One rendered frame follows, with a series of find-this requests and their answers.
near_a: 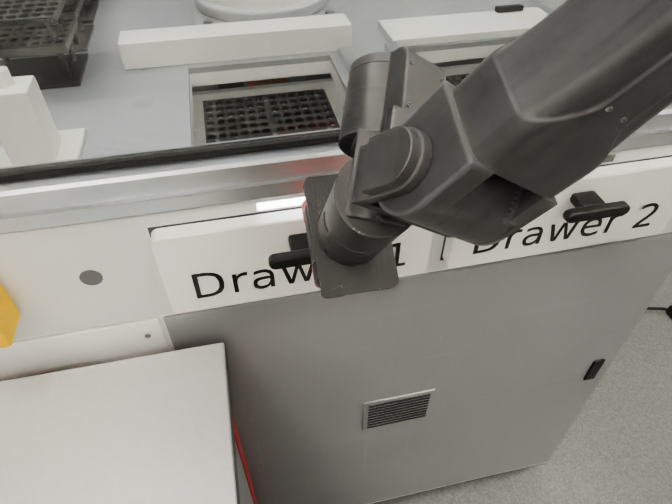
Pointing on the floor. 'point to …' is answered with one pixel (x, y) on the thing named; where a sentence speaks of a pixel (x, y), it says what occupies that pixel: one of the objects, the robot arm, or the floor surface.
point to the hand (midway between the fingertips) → (336, 251)
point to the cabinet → (400, 368)
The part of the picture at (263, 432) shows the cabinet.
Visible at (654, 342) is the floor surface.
